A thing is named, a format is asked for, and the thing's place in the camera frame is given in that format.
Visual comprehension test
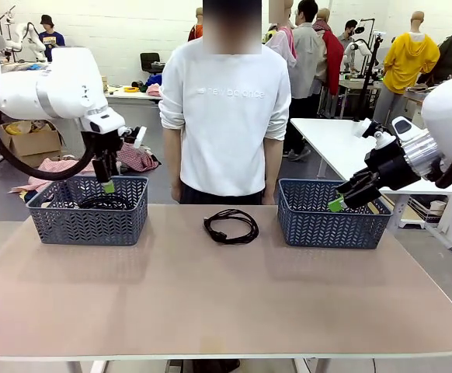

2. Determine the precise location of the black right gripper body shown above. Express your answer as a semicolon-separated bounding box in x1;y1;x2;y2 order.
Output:
364;142;422;192

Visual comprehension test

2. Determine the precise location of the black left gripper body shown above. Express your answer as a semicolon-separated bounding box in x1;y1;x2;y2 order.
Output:
80;130;123;163

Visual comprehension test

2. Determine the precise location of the black power cable schuko plug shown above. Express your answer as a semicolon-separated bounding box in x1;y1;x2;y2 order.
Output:
77;193;130;211

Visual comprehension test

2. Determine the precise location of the person's left forearm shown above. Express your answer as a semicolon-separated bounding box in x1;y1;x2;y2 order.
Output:
263;136;283;189

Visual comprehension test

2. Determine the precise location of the person's right forearm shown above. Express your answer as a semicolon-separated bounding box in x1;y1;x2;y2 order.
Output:
162;126;184;183

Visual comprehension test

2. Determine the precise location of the person's right hand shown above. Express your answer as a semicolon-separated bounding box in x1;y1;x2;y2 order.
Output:
169;180;184;204

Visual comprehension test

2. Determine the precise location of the red checked cloth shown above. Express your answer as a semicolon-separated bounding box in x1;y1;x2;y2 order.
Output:
115;141;162;173

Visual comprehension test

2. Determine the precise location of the blue-grey plastic woven basket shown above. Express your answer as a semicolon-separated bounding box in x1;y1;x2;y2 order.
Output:
276;177;394;250
26;175;150;247

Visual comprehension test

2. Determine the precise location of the white rectangular table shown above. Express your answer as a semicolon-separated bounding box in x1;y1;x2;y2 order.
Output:
290;117;452;196

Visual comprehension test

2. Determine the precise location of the pink checked cloth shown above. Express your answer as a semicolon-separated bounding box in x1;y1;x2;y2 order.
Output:
10;156;96;195

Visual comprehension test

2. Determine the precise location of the long white table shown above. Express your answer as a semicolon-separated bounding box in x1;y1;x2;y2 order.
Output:
103;83;165;103

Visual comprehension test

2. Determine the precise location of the open brown cardboard box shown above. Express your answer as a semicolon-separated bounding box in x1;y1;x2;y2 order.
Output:
0;120;64;169

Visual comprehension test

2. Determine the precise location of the black tripod stand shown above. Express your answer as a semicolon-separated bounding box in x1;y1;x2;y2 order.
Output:
350;33;385;123

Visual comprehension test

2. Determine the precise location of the black office chair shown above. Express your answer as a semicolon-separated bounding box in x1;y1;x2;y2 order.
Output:
140;52;163;77

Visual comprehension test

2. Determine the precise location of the mannequin in yellow hoodie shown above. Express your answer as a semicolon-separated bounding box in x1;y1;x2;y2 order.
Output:
372;10;442;126

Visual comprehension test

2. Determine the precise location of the person in black cap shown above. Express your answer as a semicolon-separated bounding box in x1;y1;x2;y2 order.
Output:
38;14;66;63

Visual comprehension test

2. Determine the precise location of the person in white sweatshirt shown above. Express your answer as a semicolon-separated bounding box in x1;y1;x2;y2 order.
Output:
158;0;293;206

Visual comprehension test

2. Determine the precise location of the small white background robot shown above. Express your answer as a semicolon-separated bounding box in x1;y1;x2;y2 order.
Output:
343;38;373;78

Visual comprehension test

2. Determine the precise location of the person in grey shirt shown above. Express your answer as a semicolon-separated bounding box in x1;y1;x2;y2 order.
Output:
287;0;329;162

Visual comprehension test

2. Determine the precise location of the mannequin in beige red hoodie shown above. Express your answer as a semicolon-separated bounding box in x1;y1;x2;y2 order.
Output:
311;7;346;117

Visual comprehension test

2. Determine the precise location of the person with face mask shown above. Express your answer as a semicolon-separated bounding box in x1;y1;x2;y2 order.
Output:
336;19;361;44

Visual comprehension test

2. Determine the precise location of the mannequin in orange top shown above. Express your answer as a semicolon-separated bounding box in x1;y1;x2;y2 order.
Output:
187;7;205;43

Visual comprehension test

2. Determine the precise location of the mannequin in pink floral shirt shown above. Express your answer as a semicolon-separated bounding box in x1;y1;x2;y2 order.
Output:
266;0;299;73

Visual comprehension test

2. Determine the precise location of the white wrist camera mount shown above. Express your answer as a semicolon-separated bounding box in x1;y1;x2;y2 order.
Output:
353;118;401;152
117;124;148;150

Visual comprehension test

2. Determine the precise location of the black braided USB cable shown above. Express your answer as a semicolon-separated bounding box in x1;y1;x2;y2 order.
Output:
203;209;259;246

